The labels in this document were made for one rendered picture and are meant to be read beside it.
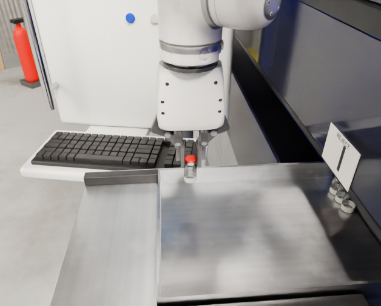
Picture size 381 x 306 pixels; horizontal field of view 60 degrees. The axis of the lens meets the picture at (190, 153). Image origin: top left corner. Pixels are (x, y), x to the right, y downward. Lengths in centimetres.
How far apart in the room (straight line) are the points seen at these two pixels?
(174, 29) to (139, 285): 34
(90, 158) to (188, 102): 41
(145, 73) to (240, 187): 43
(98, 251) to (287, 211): 32
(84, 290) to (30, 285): 120
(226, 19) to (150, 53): 50
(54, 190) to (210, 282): 173
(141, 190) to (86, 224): 12
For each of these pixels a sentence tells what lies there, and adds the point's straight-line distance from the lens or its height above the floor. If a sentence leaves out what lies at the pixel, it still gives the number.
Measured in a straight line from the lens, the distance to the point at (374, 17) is 45.
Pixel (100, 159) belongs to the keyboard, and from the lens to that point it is 82.
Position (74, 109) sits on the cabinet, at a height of 85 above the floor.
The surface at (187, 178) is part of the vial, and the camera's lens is 56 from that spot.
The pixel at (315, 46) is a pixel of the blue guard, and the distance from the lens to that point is 58.
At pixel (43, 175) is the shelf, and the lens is 87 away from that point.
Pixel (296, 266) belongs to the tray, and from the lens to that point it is 52.
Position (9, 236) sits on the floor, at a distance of 195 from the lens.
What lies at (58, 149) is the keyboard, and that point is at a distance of 89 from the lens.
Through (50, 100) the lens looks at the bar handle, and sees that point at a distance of 96.
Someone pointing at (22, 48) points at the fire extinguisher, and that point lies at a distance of 361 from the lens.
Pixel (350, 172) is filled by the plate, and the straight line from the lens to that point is 48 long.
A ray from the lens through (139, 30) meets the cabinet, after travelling 87.
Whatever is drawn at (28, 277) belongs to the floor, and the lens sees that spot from 173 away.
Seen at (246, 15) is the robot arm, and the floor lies 121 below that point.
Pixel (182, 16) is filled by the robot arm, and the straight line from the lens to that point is 42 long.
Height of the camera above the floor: 128
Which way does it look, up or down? 34 degrees down
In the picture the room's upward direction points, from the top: straight up
